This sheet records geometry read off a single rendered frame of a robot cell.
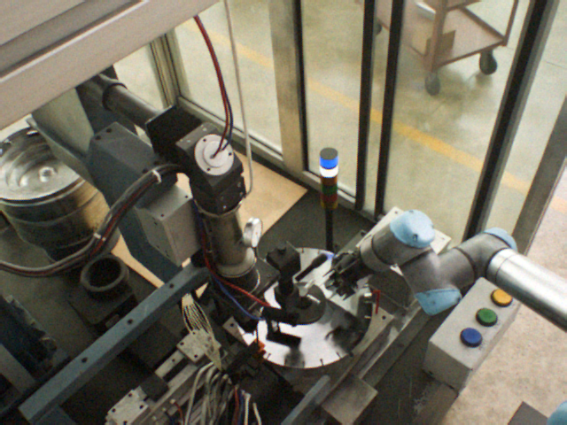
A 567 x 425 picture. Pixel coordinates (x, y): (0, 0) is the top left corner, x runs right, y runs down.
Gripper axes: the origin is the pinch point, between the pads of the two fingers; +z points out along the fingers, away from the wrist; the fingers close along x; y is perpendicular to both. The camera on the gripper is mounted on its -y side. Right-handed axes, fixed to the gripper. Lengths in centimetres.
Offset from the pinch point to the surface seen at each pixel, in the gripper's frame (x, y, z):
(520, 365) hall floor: 79, -84, 50
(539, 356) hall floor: 82, -91, 47
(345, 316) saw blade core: 7.7, 2.7, 0.4
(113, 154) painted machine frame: -42, 39, -30
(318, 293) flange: -0.1, 1.9, 3.5
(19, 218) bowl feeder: -65, 33, 40
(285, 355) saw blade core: 4.8, 18.3, 5.9
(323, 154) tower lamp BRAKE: -24.8, -16.7, -10.3
